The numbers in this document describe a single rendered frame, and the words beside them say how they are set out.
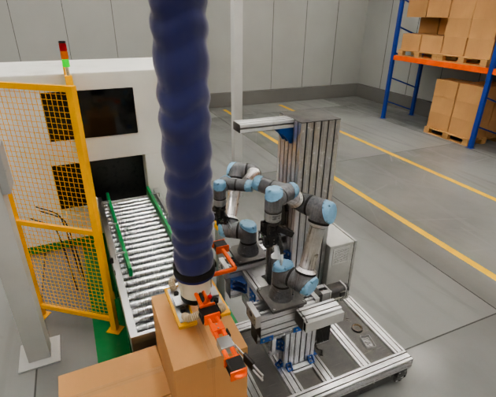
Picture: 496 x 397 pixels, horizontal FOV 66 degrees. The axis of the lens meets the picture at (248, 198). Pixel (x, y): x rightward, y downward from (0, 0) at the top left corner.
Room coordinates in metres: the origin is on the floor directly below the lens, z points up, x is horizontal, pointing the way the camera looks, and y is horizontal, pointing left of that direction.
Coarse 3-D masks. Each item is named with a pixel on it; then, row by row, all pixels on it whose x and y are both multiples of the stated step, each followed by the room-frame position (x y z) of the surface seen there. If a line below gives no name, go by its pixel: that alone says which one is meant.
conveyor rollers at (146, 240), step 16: (128, 208) 3.82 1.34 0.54; (144, 208) 3.82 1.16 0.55; (128, 224) 3.47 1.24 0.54; (144, 224) 3.46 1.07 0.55; (160, 224) 3.45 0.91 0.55; (128, 240) 3.14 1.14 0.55; (144, 240) 3.18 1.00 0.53; (160, 240) 3.16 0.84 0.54; (128, 256) 2.88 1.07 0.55; (144, 256) 2.91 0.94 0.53; (160, 256) 2.89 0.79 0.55; (144, 272) 2.66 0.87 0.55; (160, 272) 2.70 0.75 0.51; (128, 288) 2.43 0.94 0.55; (144, 288) 2.46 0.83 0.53; (160, 288) 2.44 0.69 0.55; (144, 304) 2.29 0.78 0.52; (144, 320) 2.11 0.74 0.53
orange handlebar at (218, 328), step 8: (224, 256) 1.99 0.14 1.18; (232, 264) 1.88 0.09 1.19; (216, 272) 1.80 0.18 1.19; (224, 272) 1.81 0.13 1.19; (200, 304) 1.53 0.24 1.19; (208, 320) 1.42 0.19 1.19; (216, 320) 1.43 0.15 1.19; (216, 328) 1.36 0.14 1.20; (216, 336) 1.32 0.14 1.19; (224, 352) 1.23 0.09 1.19; (232, 352) 1.23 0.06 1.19; (240, 376) 1.11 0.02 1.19
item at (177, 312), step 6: (168, 288) 1.80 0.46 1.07; (168, 294) 1.75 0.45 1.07; (174, 294) 1.72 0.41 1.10; (168, 300) 1.70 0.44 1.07; (174, 306) 1.64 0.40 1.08; (180, 306) 1.64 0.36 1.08; (186, 306) 1.64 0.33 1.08; (174, 312) 1.60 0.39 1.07; (180, 312) 1.60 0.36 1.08; (192, 312) 1.61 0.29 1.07; (180, 318) 1.55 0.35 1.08; (180, 324) 1.52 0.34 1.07; (186, 324) 1.52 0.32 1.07; (192, 324) 1.52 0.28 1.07
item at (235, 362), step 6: (228, 360) 1.17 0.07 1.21; (234, 360) 1.17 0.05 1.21; (240, 360) 1.17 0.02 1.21; (228, 366) 1.14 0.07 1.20; (234, 366) 1.14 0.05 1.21; (240, 366) 1.14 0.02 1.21; (228, 372) 1.15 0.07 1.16; (234, 372) 1.11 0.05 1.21; (240, 372) 1.12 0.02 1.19; (246, 372) 1.13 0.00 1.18; (234, 378) 1.11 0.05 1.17
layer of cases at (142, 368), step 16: (144, 352) 1.81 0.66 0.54; (96, 368) 1.68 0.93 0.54; (112, 368) 1.68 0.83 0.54; (128, 368) 1.68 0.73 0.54; (144, 368) 1.68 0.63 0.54; (160, 368) 1.69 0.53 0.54; (64, 384) 1.56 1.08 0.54; (80, 384) 1.56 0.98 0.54; (96, 384) 1.56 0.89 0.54; (112, 384) 1.56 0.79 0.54; (128, 384) 1.57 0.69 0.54; (144, 384) 1.57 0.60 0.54; (160, 384) 1.57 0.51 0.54
